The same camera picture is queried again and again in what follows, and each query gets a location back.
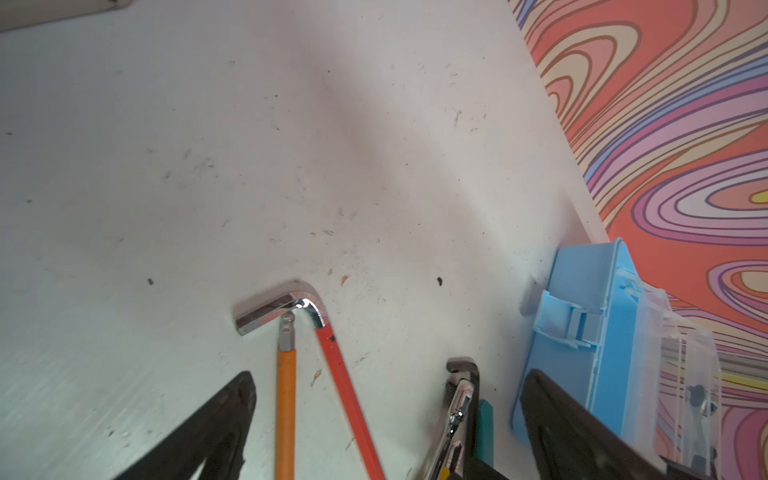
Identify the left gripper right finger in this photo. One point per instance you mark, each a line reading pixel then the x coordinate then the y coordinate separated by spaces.
pixel 568 442

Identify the red hex key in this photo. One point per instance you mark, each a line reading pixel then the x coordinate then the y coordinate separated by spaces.
pixel 296 296

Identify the ratchet wrench dark handle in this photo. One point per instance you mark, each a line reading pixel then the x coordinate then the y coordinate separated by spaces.
pixel 699 410

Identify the light blue plastic tool box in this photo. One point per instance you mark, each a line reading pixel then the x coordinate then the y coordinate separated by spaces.
pixel 614 344

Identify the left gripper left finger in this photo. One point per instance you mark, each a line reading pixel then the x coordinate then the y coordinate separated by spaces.
pixel 210 443

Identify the small yellow black utility knife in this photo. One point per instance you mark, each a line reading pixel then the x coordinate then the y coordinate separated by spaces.
pixel 455 441

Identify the teal utility knife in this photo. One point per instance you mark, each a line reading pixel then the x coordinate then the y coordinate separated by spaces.
pixel 484 444

